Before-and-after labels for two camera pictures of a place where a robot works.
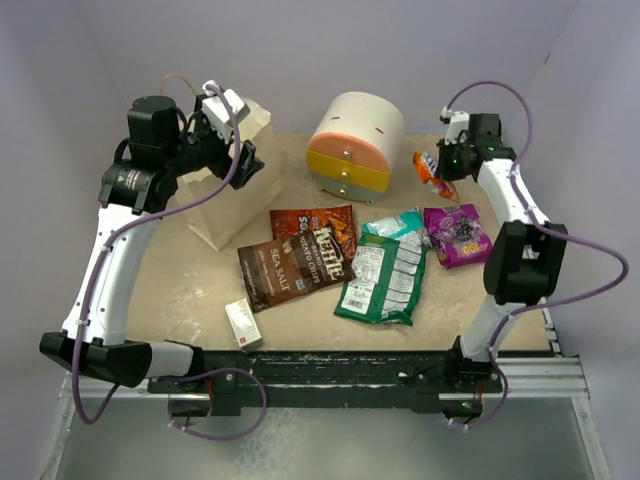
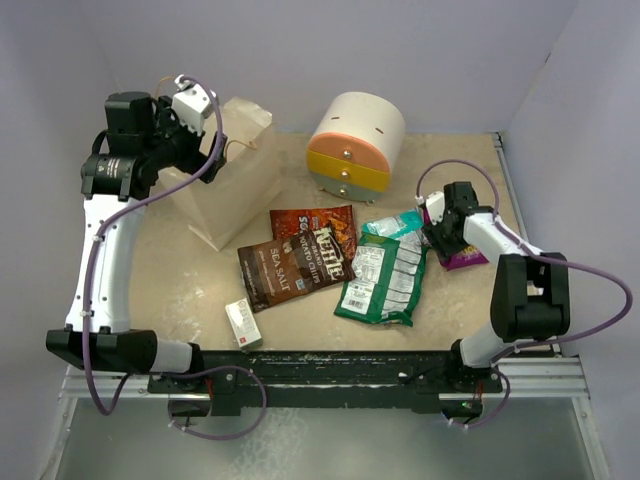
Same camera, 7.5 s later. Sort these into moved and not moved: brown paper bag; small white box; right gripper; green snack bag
Moved: right gripper
Not moved: brown paper bag; green snack bag; small white box
